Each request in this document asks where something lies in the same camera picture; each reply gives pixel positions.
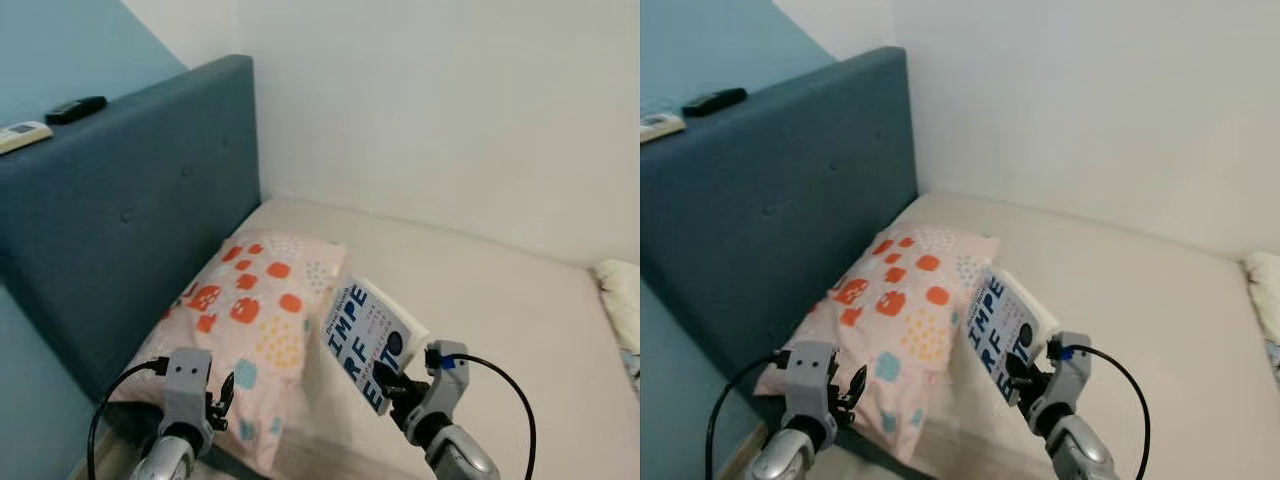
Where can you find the pink patterned pillow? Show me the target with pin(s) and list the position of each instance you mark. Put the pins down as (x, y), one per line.
(250, 320)
(900, 320)

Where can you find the white air conditioner remote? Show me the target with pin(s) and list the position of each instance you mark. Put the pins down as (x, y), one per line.
(25, 135)
(660, 126)

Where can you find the white book blue letters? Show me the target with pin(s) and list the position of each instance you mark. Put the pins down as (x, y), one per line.
(365, 340)
(1005, 325)

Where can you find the bed with cream sheet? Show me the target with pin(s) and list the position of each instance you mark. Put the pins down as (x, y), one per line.
(500, 320)
(1150, 320)

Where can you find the teal upholstered headboard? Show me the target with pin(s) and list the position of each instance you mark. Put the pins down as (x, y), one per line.
(120, 200)
(770, 200)

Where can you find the black remote control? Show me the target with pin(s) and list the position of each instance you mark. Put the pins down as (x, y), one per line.
(715, 102)
(75, 110)

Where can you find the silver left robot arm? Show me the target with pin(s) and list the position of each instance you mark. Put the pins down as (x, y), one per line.
(165, 455)
(785, 455)

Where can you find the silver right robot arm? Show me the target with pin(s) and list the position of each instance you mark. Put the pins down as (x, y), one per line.
(1085, 455)
(460, 460)

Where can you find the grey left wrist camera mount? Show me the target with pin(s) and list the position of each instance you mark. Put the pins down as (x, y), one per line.
(187, 385)
(810, 380)

